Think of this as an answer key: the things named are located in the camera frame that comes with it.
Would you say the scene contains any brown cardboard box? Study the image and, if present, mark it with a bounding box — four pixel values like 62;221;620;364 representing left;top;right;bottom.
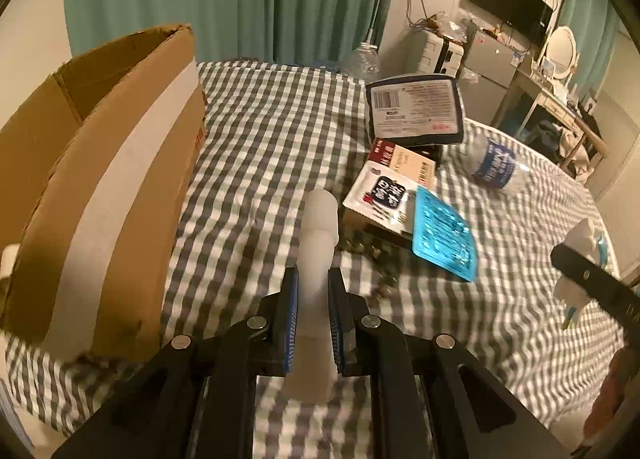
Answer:
0;24;208;365

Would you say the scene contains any translucent white tube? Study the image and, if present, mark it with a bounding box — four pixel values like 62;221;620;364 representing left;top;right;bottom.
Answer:
282;189;341;402

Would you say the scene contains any white oval vanity mirror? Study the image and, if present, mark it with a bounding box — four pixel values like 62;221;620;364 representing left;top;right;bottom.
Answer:
542;26;578;82

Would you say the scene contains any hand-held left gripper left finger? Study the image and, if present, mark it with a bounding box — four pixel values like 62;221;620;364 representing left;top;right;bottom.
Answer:
50;266;301;459

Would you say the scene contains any small blue-label water bottle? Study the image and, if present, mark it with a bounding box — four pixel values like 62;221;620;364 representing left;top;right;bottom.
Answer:
465;131;532;194

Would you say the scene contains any plastic bags clutter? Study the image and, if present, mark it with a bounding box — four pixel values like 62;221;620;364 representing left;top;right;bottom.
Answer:
415;14;481;40

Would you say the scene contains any white dressing table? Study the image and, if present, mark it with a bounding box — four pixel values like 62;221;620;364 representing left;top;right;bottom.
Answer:
492;64;591;140

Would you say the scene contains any white sachet with black label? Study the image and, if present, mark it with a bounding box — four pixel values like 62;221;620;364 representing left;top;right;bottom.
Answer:
344;163;417;232

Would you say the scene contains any pile of clothes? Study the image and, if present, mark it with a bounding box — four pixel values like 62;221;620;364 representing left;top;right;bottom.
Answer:
537;121;596;174

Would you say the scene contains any wooden chair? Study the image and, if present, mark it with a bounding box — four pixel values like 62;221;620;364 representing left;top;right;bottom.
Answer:
560;114;608;174

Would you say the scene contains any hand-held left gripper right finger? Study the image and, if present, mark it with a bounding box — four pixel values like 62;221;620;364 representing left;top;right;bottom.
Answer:
327;267;571;459

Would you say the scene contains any dark pouch with white label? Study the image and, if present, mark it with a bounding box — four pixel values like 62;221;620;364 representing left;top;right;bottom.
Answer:
365;74;466;147

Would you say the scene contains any blue blister pack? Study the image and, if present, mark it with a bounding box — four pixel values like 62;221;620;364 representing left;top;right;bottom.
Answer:
411;186;478;283

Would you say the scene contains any narrow green curtain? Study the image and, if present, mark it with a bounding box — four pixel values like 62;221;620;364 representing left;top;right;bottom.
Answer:
557;0;623;64

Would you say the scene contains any white bottle with blue cap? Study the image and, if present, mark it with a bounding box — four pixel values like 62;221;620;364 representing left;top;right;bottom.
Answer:
554;219;610;332

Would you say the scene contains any white suitcase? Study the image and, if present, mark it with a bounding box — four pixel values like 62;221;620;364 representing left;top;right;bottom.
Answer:
400;29;463;80

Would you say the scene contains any brown bead bracelet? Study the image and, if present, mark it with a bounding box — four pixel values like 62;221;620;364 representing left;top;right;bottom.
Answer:
340;234;401;300

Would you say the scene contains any beige and red medicine box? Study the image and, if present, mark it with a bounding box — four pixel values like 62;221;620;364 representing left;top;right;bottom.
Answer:
342;138;437;237

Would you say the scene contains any person's right forearm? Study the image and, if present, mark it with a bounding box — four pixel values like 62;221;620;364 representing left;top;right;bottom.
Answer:
582;346;633;447

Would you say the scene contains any white louvred wardrobe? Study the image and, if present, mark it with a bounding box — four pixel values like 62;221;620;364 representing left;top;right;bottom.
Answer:
585;29;640;200

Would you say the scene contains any large clear water bottle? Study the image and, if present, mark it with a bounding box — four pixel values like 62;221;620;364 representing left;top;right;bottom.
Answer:
342;41;382;80

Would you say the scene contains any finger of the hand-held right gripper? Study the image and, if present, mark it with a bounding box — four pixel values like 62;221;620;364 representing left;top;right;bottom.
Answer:
550;244;640;335

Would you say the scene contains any grey mini fridge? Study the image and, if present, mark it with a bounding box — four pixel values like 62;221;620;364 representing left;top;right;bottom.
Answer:
459;28;523;127

